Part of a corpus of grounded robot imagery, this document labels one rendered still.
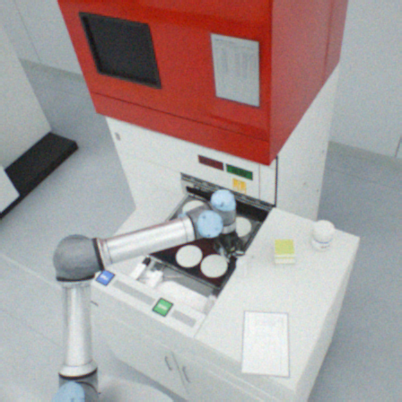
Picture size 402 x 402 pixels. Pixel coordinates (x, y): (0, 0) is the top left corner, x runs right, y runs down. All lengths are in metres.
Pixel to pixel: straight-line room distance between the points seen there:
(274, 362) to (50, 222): 2.25
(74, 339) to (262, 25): 1.04
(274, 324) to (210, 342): 0.21
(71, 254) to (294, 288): 0.75
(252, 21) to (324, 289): 0.88
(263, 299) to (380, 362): 1.15
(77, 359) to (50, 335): 1.36
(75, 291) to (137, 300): 0.29
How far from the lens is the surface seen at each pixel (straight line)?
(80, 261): 1.19
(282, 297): 1.50
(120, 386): 1.59
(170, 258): 1.69
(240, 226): 1.75
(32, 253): 3.16
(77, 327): 1.37
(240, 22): 1.25
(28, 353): 2.76
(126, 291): 1.58
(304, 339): 1.44
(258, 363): 1.39
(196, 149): 1.72
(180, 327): 1.47
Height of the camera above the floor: 2.27
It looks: 48 degrees down
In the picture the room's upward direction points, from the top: 9 degrees counter-clockwise
